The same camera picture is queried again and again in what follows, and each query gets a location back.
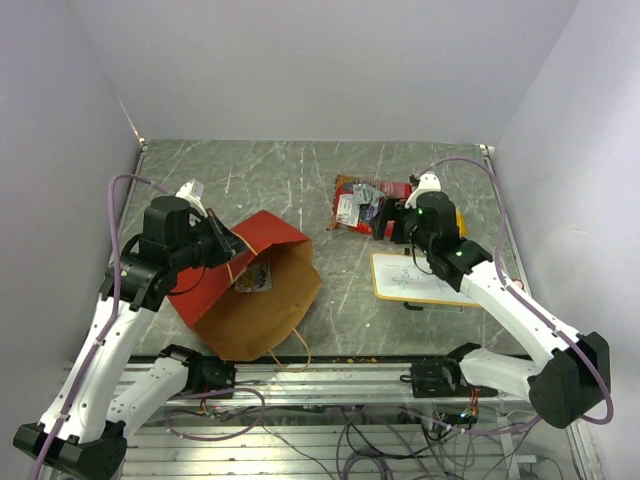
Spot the purple cable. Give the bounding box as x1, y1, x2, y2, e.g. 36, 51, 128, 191
412, 155, 615, 436
28, 172, 176, 480

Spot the red paper bag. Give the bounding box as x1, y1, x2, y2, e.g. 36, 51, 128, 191
168, 210, 322, 362

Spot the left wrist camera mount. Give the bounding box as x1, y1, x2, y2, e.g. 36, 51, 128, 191
175, 179, 207, 216

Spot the aluminium rail frame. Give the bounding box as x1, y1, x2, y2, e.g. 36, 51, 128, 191
44, 357, 601, 480

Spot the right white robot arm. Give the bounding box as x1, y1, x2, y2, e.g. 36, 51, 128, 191
372, 191, 614, 429

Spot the yellow snack pack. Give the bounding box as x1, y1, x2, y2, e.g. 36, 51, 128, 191
455, 208, 467, 237

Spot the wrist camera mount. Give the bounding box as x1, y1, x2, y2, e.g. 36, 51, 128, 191
175, 179, 207, 216
404, 171, 441, 209

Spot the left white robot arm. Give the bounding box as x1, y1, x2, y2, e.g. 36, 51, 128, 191
13, 195, 248, 479

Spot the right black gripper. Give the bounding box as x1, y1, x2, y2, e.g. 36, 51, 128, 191
368, 196, 434, 256

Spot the red candy bag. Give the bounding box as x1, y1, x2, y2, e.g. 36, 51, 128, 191
329, 174, 412, 236

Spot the silver green snack wrapper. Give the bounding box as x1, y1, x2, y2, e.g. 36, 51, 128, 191
352, 183, 385, 208

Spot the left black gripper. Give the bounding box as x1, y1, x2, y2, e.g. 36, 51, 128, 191
170, 207, 251, 271

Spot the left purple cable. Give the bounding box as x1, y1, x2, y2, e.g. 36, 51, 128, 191
28, 172, 176, 480

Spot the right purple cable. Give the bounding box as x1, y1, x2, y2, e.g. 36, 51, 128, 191
412, 155, 615, 436

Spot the small whiteboard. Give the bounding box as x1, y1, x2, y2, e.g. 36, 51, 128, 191
370, 253, 479, 307

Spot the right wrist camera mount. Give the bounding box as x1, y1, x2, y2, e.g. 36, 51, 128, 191
404, 171, 441, 209

